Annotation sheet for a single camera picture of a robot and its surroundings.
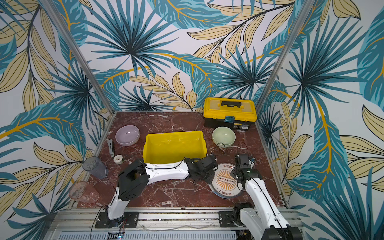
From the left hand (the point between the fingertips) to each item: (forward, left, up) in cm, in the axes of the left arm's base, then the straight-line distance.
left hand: (210, 177), depth 84 cm
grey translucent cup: (+3, +64, +3) cm, 64 cm away
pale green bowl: (+29, -11, -1) cm, 31 cm away
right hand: (+3, -16, +1) cm, 16 cm away
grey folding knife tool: (+19, +64, -3) cm, 67 cm away
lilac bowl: (+28, +55, -2) cm, 62 cm away
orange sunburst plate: (-3, -8, -2) cm, 9 cm away
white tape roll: (+11, +56, -3) cm, 57 cm away
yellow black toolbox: (+38, -18, +13) cm, 45 cm away
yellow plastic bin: (+23, +24, -6) cm, 33 cm away
